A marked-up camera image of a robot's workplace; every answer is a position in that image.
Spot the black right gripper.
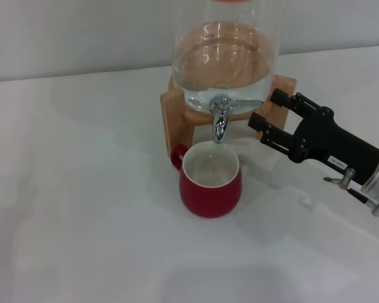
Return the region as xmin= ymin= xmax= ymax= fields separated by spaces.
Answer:
xmin=248 ymin=88 xmax=379 ymax=187

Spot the chrome faucet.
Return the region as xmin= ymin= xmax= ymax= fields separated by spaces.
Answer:
xmin=208 ymin=93 xmax=265 ymax=145

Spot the red ceramic cup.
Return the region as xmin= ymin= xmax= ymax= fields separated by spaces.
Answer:
xmin=170 ymin=141 xmax=243 ymax=218

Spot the glass water dispenser jar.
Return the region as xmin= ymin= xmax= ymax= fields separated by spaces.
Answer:
xmin=171 ymin=0 xmax=285 ymax=114

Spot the wooden dispenser stand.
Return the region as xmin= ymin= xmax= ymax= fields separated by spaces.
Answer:
xmin=159 ymin=74 xmax=297 ymax=158

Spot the white patterned tablecloth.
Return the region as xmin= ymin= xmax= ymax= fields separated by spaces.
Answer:
xmin=0 ymin=44 xmax=379 ymax=303

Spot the black cable with metal lug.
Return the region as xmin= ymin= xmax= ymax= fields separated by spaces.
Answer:
xmin=323 ymin=168 xmax=379 ymax=217

